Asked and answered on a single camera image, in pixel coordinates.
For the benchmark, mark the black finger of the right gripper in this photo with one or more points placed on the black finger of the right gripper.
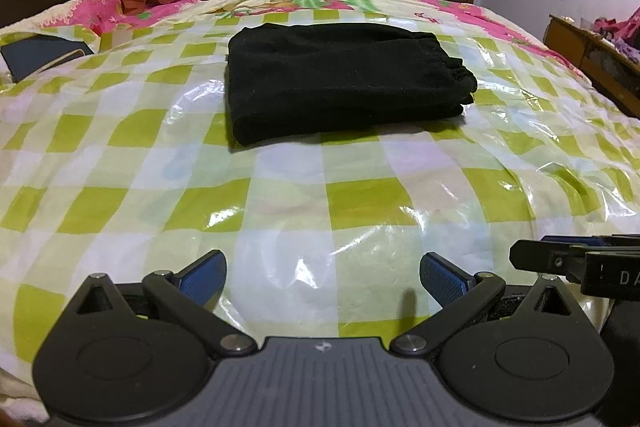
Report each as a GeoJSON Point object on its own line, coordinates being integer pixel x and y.
{"type": "Point", "coordinates": [567, 254]}

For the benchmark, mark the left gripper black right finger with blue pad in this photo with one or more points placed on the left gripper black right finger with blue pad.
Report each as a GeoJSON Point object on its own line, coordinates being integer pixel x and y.
{"type": "Point", "coordinates": [483, 315]}

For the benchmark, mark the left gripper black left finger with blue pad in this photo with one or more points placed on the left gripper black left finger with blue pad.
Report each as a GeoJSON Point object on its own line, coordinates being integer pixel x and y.
{"type": "Point", "coordinates": [167, 313]}

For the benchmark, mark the black pants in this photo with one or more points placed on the black pants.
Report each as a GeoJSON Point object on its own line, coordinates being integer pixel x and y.
{"type": "Point", "coordinates": [341, 77]}

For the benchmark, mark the checkered green bed cover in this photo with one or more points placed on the checkered green bed cover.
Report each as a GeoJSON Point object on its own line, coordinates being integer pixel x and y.
{"type": "Point", "coordinates": [120, 162]}

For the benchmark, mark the wooden side table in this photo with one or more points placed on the wooden side table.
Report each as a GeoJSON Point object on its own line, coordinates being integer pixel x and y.
{"type": "Point", "coordinates": [612, 72]}

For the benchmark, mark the pink clothes on table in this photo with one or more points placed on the pink clothes on table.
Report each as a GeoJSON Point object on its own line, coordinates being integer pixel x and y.
{"type": "Point", "coordinates": [623, 35]}

